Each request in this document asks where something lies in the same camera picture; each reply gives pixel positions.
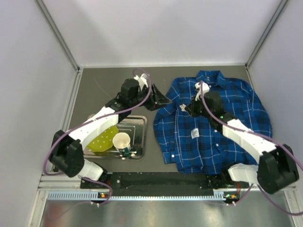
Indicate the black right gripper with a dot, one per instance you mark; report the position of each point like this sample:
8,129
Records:
192,109

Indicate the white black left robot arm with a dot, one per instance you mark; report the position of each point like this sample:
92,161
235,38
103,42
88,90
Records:
66,152

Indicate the blue plaid shirt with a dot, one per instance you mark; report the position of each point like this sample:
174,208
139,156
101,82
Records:
192,143

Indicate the silver metal tray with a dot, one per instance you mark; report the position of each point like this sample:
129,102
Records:
135,127

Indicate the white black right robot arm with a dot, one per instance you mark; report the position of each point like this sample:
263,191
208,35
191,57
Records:
274,169

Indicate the white paper cup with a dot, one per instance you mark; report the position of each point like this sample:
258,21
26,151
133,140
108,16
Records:
122,142

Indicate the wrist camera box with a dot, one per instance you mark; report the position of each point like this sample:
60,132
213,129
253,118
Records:
201,88
143,80

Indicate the green dotted plate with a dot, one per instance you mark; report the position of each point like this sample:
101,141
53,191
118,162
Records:
104,141

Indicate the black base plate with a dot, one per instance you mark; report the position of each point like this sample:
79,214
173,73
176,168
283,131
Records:
119,180

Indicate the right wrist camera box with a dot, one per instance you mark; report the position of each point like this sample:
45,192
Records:
201,88

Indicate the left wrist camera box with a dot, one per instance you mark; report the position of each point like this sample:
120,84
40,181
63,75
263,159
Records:
143,80

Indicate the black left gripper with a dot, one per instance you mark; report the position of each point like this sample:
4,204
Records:
154,98

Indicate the white slotted cable duct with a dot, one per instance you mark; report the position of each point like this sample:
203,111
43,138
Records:
102,195

